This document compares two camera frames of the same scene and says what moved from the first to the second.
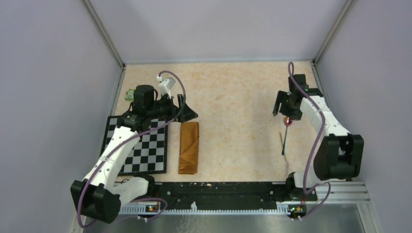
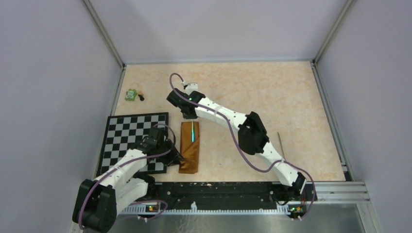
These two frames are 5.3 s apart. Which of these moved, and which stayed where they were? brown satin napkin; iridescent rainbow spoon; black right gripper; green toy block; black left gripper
Moved: iridescent rainbow spoon; black right gripper; black left gripper
Stayed: brown satin napkin; green toy block
